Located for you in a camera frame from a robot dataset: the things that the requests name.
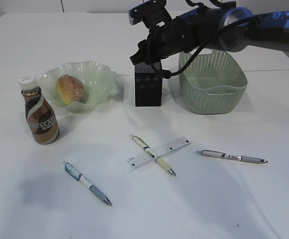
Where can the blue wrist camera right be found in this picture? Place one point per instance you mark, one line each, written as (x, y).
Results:
(151, 13)

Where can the white pen grey grip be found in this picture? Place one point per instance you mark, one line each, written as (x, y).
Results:
(78, 176)

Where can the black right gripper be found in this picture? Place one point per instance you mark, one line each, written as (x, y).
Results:
(174, 37)

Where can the green plastic woven basket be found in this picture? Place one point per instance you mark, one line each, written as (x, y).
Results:
(213, 83)

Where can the cream barrel pen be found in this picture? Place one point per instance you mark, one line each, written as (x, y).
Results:
(150, 152)

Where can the golden bread roll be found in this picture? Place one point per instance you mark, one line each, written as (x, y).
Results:
(70, 89)

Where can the clear plastic ruler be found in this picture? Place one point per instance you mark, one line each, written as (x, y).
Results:
(143, 159)

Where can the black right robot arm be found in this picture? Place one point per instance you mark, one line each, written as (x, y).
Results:
(223, 28)

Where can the green glass ruffled plate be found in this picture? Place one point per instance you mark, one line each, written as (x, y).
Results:
(98, 80)

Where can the white grey pen right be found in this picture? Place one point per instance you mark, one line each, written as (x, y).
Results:
(222, 155)

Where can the brown Nescafe coffee bottle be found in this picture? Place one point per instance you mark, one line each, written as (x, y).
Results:
(39, 114)

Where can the black mesh pen holder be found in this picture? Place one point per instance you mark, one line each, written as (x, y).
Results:
(148, 86)

